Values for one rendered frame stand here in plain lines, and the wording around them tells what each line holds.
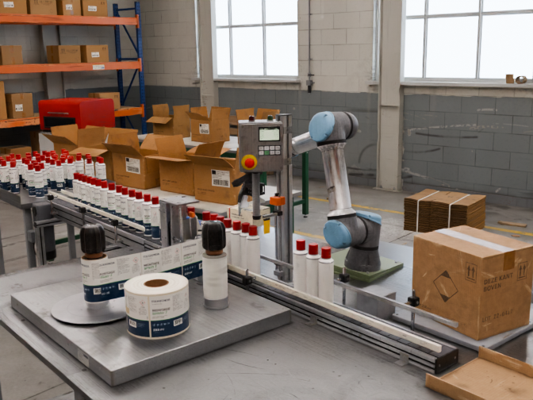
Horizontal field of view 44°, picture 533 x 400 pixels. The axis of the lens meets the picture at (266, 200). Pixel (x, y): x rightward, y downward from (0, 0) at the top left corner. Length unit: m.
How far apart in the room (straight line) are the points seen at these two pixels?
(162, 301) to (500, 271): 1.04
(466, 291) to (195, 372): 0.87
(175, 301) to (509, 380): 0.99
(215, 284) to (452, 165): 6.08
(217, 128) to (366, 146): 2.32
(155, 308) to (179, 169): 2.60
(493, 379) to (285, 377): 0.58
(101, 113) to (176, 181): 3.48
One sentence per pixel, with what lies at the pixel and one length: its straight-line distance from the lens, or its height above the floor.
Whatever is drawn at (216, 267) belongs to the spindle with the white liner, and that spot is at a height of 1.03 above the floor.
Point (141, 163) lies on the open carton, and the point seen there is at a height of 0.97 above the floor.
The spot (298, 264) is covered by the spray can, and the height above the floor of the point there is 1.00.
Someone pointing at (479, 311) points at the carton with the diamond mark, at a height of 0.95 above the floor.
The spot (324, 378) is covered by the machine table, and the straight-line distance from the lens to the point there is 1.93.
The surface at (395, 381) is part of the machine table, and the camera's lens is 1.94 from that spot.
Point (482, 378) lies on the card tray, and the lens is 2.00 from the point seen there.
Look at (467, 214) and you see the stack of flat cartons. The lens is 6.35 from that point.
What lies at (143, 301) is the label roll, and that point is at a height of 1.00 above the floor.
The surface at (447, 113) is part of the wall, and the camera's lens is 8.05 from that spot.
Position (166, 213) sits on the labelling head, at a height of 1.09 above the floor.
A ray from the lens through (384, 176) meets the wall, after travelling 8.50.
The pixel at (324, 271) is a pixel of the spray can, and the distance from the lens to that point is 2.24.
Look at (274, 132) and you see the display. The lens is 2.49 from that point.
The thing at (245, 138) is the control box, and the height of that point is 1.42.
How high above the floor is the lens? 1.73
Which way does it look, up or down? 13 degrees down
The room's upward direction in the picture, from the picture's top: 1 degrees counter-clockwise
